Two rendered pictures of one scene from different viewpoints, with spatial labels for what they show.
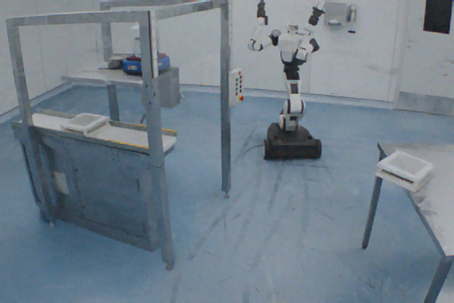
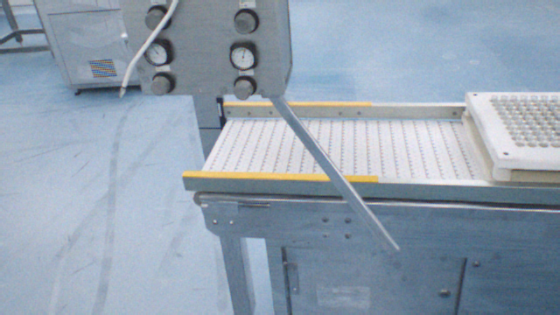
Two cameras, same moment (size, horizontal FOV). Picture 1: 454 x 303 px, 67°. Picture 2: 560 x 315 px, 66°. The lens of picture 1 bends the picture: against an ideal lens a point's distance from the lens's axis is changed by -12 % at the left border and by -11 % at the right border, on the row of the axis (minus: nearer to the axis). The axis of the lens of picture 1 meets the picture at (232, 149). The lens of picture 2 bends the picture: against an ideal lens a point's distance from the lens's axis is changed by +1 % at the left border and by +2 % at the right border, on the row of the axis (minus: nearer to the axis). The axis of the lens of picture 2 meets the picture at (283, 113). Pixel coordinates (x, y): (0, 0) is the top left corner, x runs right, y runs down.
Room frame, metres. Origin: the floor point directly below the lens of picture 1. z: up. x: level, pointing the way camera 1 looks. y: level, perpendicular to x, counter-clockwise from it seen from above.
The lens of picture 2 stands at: (2.86, 0.40, 1.30)
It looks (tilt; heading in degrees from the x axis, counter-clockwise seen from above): 28 degrees down; 168
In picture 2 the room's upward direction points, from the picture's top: 5 degrees counter-clockwise
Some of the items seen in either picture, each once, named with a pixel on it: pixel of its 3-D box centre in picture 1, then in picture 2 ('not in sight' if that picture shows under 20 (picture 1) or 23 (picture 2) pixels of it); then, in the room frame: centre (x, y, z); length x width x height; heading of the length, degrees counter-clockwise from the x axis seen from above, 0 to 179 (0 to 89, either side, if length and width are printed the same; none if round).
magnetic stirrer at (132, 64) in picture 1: (147, 62); not in sight; (2.16, 0.49, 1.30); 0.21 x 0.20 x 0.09; 158
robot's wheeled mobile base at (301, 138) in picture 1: (289, 131); not in sight; (3.79, -0.60, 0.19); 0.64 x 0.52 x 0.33; 1
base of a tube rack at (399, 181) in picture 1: (405, 173); not in sight; (1.69, -0.92, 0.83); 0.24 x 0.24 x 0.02; 40
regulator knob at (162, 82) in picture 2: not in sight; (159, 81); (2.26, 0.35, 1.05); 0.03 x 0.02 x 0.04; 68
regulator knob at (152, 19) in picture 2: not in sight; (155, 16); (2.27, 0.36, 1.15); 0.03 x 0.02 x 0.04; 68
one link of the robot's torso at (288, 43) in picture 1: (294, 48); not in sight; (3.85, -0.63, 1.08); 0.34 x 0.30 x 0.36; 45
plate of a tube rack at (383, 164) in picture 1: (407, 165); not in sight; (1.69, -0.92, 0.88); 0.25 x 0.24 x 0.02; 130
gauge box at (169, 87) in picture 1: (160, 87); (211, 20); (2.23, 0.43, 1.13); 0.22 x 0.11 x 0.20; 68
